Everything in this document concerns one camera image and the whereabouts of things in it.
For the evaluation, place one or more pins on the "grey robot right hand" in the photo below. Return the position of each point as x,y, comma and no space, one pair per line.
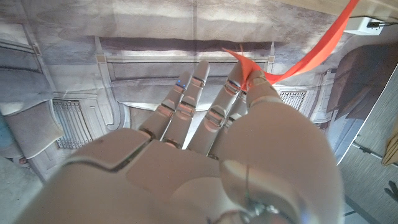
186,180

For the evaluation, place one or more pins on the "orange satin ribbon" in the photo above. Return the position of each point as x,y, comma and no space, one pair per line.
323,43

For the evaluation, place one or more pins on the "white slanted backdrop frame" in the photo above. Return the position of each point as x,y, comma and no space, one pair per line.
367,115

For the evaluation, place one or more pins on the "beige fabric bundle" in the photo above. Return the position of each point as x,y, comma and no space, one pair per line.
392,146

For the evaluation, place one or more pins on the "white power strip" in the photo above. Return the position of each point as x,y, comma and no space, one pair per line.
360,26

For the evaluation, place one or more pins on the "printed sofa room backdrop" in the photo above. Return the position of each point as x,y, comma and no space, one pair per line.
124,46

